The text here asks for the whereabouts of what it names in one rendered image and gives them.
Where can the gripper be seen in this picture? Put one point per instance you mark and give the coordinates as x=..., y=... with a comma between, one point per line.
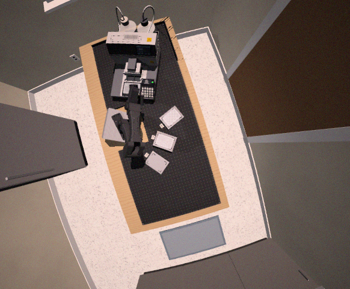
x=141, y=101

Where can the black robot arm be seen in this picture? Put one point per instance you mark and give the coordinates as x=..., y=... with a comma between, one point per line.
x=134, y=146

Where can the light grey machine housing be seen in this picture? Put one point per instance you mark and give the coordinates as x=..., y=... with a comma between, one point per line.
x=139, y=54

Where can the white plastic bottle with black cap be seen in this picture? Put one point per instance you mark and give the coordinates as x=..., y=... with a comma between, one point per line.
x=144, y=26
x=127, y=25

